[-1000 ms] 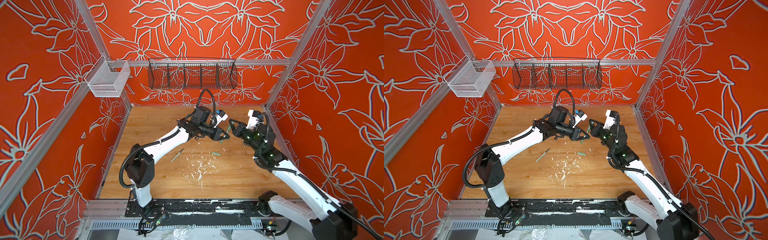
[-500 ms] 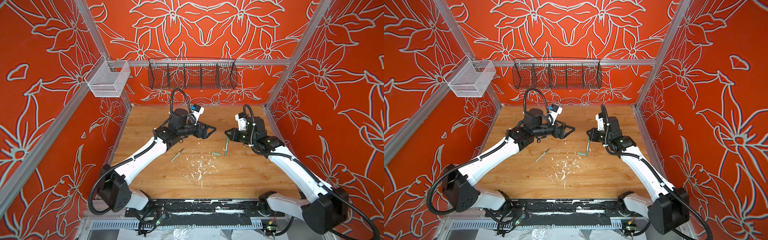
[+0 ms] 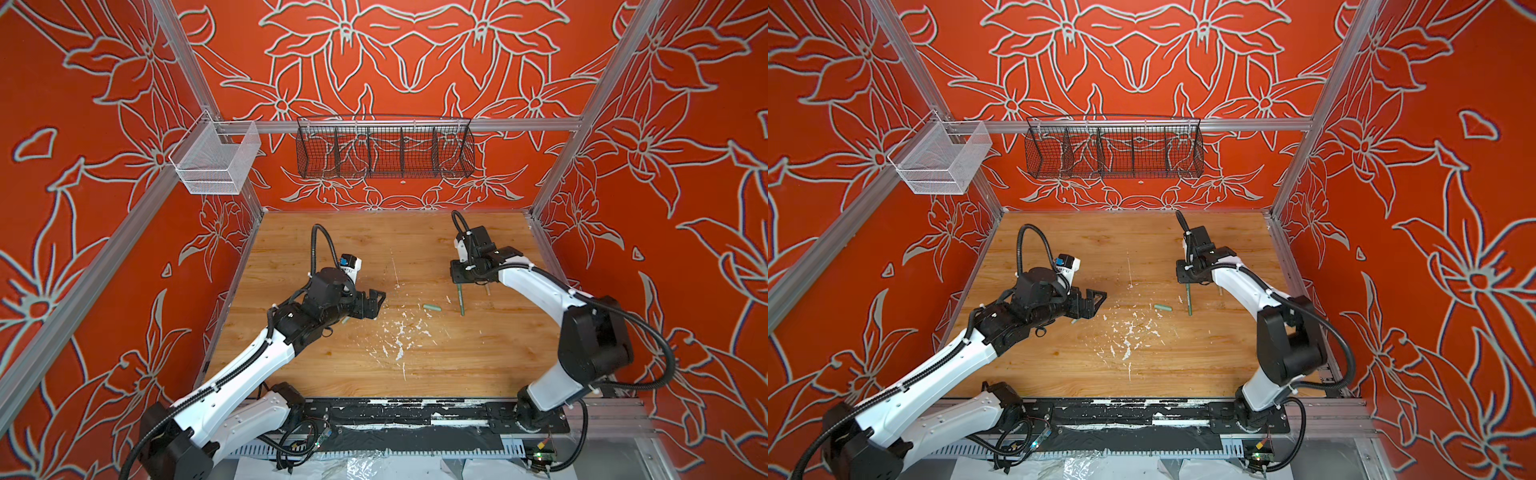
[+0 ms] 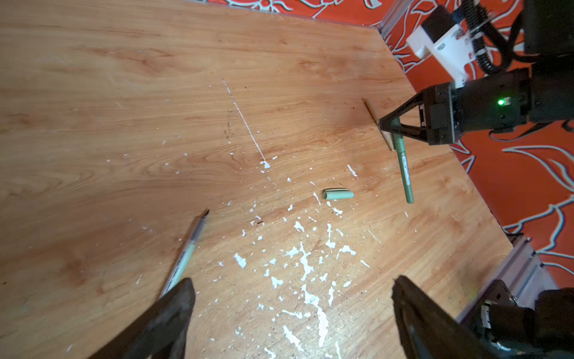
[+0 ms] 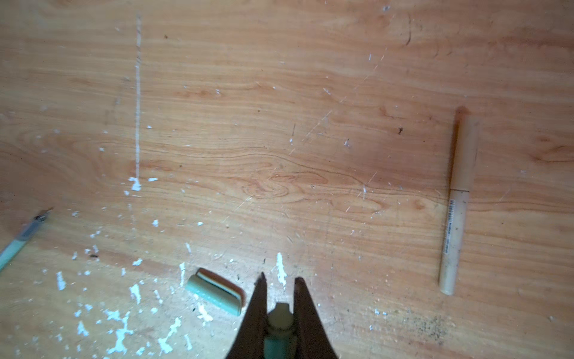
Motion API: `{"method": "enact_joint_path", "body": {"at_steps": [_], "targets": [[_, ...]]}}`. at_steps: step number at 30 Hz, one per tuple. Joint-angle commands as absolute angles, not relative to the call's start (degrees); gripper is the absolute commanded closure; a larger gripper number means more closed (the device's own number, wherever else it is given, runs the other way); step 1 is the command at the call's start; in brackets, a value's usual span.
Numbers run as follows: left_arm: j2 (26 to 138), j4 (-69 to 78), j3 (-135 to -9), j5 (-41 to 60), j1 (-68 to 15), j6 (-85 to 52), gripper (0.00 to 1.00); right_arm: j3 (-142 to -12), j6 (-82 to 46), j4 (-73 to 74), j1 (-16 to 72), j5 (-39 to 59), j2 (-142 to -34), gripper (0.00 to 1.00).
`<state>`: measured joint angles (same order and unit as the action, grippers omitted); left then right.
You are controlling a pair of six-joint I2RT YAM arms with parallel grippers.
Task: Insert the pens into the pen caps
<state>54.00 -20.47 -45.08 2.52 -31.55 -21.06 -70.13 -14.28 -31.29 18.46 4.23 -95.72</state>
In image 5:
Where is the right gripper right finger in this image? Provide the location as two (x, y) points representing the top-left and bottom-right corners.
(294, 277), (338, 359)

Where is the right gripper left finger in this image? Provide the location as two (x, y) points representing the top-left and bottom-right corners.
(226, 273), (268, 359)

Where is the beige pen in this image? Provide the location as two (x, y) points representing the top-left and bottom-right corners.
(439, 106), (480, 296)

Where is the upper green pen cap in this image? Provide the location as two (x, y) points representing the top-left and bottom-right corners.
(185, 268), (245, 317)

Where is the olive green pen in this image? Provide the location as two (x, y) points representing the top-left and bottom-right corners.
(0, 207), (53, 270)

